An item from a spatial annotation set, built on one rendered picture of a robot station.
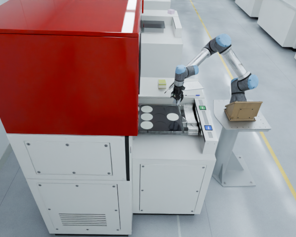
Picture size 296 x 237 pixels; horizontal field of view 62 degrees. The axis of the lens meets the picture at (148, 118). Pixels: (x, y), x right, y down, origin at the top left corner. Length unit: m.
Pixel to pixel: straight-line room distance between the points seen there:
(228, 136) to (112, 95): 1.51
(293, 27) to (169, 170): 5.03
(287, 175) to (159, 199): 1.61
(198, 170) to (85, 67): 1.21
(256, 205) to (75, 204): 1.76
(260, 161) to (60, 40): 2.67
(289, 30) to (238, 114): 4.28
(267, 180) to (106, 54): 2.40
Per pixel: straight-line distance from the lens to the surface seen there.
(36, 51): 1.24
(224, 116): 2.36
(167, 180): 2.05
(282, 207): 2.95
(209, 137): 1.89
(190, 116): 2.18
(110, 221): 2.17
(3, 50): 1.31
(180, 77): 1.91
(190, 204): 2.35
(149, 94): 2.25
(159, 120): 2.06
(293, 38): 6.53
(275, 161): 3.35
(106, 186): 1.79
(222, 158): 2.72
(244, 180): 2.97
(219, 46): 2.18
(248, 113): 2.33
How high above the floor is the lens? 2.19
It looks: 39 degrees down
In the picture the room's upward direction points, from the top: 2 degrees clockwise
